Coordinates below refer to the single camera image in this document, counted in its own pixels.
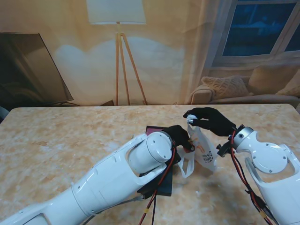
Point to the black gift box lid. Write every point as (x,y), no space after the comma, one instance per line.
(166,186)

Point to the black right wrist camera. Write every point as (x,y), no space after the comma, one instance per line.
(223,150)

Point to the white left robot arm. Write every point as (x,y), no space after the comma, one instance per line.
(105,182)

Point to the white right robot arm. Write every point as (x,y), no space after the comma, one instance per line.
(267,159)

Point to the black gift box pink inside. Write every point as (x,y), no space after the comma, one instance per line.
(154,129)

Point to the white plastic bag orange logo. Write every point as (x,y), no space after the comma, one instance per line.
(206,152)

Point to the dark grey chair edge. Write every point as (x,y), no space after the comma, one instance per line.
(2,112)

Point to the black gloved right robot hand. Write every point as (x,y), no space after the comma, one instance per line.
(215,122)

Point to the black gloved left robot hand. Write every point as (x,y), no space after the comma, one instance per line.
(180,137)

